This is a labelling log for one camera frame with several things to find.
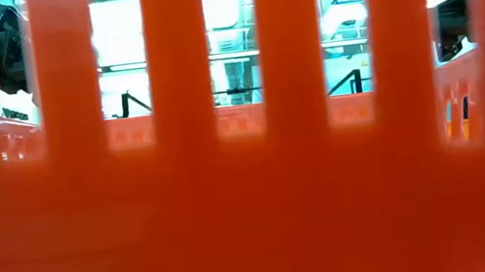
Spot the black metal wooden board shelf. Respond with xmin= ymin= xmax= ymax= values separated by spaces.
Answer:
xmin=107 ymin=60 xmax=365 ymax=126

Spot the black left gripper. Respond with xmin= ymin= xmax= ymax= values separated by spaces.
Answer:
xmin=0 ymin=4 xmax=35 ymax=98

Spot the red slotted plastic basket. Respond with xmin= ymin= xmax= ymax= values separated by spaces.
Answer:
xmin=0 ymin=0 xmax=485 ymax=272

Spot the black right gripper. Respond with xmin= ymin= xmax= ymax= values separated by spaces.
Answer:
xmin=430 ymin=0 xmax=481 ymax=64

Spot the long ceiling light strip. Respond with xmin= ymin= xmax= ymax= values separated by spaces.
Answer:
xmin=97 ymin=31 xmax=370 ymax=79

